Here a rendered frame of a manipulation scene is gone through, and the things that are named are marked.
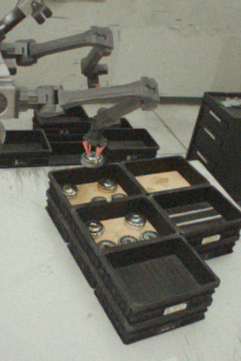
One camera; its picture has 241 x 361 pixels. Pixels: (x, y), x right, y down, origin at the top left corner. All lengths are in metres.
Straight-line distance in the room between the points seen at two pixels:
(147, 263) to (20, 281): 0.54
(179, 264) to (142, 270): 0.18
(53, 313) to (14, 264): 0.31
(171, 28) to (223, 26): 0.66
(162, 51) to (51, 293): 3.88
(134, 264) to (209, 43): 4.03
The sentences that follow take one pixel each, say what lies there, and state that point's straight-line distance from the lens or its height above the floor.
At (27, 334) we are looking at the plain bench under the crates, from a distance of 1.84.
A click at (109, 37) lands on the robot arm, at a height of 1.59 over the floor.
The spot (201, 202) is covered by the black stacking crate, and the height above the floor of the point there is 0.83.
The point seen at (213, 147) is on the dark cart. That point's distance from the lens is 3.65.
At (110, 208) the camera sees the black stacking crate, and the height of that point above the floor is 0.90.
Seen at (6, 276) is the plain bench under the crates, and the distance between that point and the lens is 2.04.
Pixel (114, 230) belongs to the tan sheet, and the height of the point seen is 0.83.
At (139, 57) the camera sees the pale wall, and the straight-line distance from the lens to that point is 5.32.
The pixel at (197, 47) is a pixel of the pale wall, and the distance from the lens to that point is 5.60.
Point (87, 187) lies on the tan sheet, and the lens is 2.37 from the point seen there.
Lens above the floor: 2.16
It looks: 34 degrees down
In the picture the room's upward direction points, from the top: 12 degrees clockwise
